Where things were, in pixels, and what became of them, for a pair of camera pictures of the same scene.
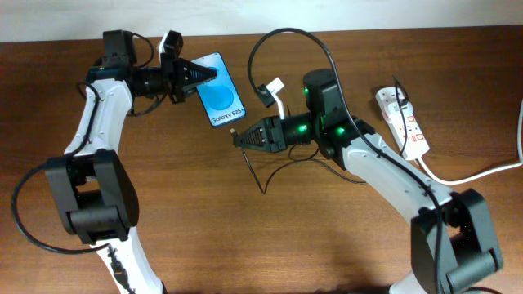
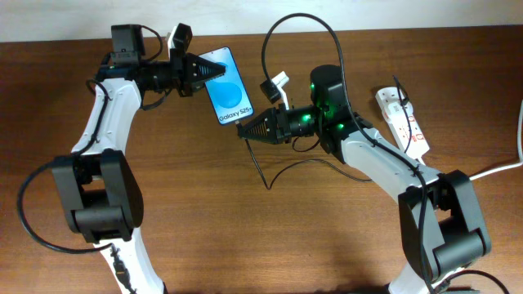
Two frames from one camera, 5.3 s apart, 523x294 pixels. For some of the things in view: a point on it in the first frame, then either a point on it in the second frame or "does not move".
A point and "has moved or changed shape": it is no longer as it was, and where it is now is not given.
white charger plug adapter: x=395 y=113 does not move
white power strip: x=416 y=144 does not move
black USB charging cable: x=238 y=140 has moved or changed shape
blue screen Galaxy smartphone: x=219 y=95 has moved or changed shape
